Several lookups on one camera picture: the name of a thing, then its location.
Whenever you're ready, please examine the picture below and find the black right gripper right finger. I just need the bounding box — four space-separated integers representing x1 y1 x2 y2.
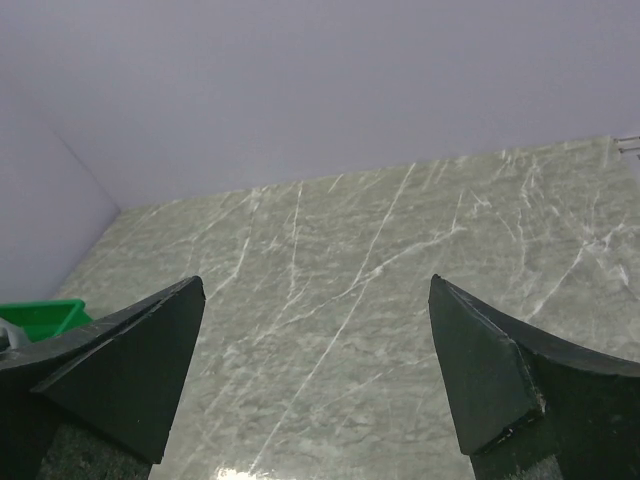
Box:
428 275 639 479

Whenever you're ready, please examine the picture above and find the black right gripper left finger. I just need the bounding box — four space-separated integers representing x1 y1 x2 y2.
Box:
1 276 206 479

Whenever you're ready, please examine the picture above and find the green plastic bin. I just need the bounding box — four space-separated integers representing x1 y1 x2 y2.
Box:
1 299 93 342

